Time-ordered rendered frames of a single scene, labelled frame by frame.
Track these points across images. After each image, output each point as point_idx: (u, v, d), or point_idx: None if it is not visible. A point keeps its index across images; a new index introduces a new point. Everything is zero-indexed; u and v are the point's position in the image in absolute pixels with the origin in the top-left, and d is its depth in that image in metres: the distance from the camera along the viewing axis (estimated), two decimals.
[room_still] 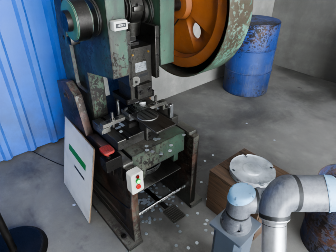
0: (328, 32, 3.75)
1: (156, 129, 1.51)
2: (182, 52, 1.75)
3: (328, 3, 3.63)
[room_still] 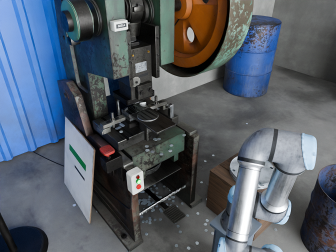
0: (328, 32, 3.75)
1: (156, 129, 1.51)
2: None
3: (328, 3, 3.63)
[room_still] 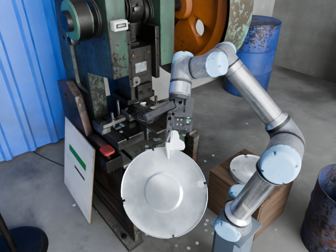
0: (328, 32, 3.75)
1: (156, 129, 1.51)
2: None
3: (328, 3, 3.63)
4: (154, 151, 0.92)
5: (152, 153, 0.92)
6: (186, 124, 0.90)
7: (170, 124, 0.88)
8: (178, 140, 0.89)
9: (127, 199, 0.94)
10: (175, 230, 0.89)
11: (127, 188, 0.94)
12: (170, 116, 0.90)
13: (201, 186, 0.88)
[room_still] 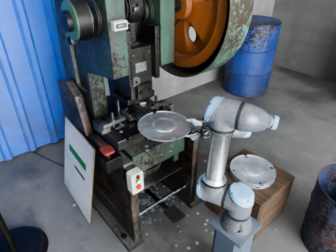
0: (328, 32, 3.75)
1: None
2: (174, 49, 1.79)
3: (328, 3, 3.63)
4: (186, 120, 1.58)
5: (185, 120, 1.58)
6: (206, 129, 1.50)
7: (205, 121, 1.53)
8: (197, 124, 1.50)
9: (155, 114, 1.63)
10: (143, 131, 1.48)
11: (161, 113, 1.63)
12: (208, 123, 1.54)
13: (172, 138, 1.44)
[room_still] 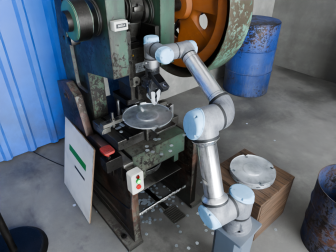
0: (328, 32, 3.75)
1: (156, 129, 1.51)
2: None
3: (328, 3, 3.63)
4: (168, 110, 1.67)
5: (167, 110, 1.67)
6: None
7: None
8: (154, 92, 1.52)
9: (140, 106, 1.72)
10: (127, 121, 1.57)
11: (145, 105, 1.73)
12: None
13: (155, 126, 1.53)
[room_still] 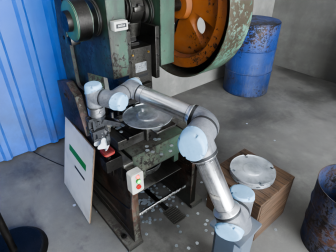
0: (328, 32, 3.75)
1: (156, 129, 1.51)
2: None
3: (328, 3, 3.63)
4: None
5: None
6: (91, 132, 1.32)
7: None
8: None
9: (135, 107, 1.71)
10: (130, 123, 1.55)
11: (140, 106, 1.72)
12: None
13: (160, 124, 1.54)
